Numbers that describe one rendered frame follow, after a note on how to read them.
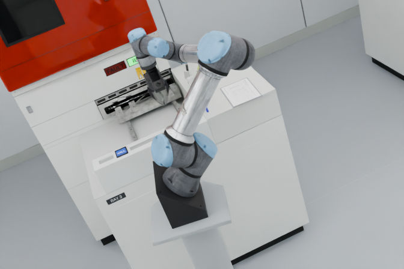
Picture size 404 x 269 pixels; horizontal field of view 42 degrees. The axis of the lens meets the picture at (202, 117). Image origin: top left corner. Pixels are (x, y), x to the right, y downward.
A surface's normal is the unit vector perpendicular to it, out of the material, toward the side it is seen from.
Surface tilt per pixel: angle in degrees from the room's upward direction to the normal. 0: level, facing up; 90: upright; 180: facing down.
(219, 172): 90
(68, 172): 90
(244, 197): 90
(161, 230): 0
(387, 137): 0
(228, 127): 90
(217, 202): 0
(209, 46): 42
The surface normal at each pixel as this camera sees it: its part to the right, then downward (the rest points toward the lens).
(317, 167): -0.29, -0.80
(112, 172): 0.32, 0.44
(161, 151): -0.77, 0.00
